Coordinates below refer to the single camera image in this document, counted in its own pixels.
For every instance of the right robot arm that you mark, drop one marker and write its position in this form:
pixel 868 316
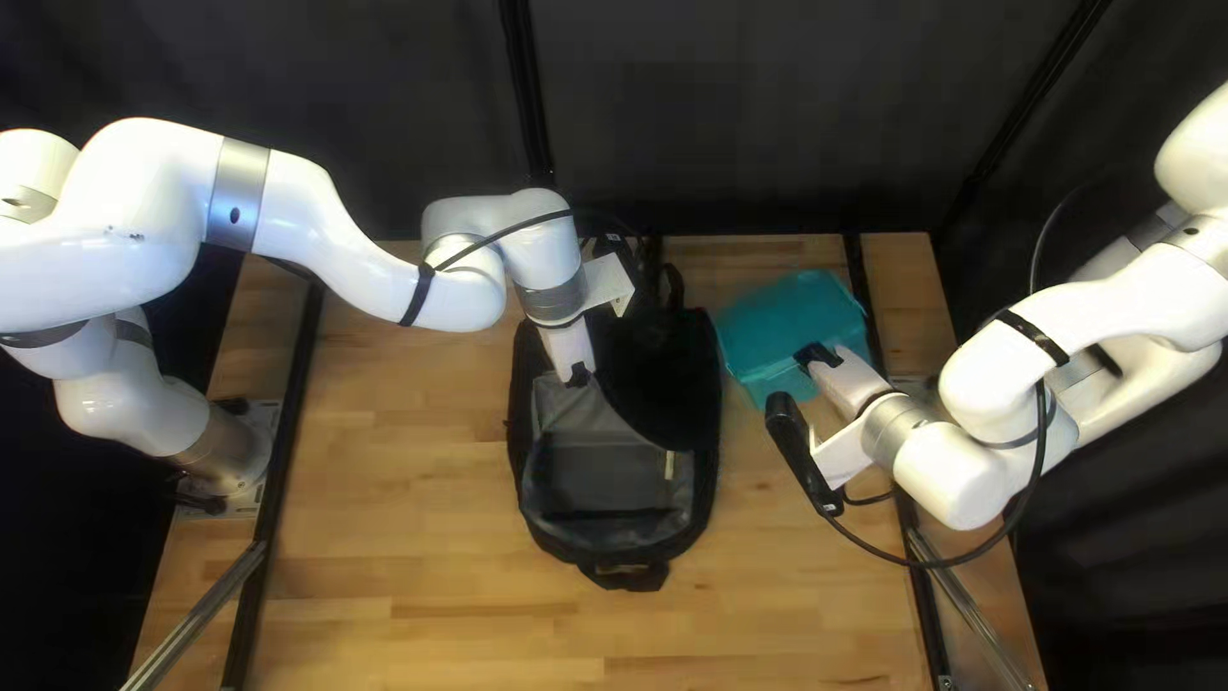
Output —
pixel 1103 326

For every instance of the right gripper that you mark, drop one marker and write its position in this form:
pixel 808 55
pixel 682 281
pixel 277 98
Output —
pixel 852 384

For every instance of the translucent teal lunch box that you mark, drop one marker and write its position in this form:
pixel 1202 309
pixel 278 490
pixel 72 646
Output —
pixel 777 326

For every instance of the black frame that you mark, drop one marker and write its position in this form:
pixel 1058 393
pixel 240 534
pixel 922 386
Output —
pixel 523 96

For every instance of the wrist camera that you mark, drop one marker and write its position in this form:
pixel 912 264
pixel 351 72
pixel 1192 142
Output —
pixel 801 451
pixel 608 245

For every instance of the black backpack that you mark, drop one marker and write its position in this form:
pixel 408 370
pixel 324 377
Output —
pixel 662 374

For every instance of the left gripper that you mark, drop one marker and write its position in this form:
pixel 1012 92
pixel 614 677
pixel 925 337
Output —
pixel 566 345

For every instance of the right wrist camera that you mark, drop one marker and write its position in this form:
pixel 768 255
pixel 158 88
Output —
pixel 801 451

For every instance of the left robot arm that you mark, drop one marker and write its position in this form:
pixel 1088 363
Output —
pixel 144 221

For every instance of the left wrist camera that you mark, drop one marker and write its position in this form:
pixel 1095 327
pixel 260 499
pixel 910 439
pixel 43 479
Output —
pixel 608 245

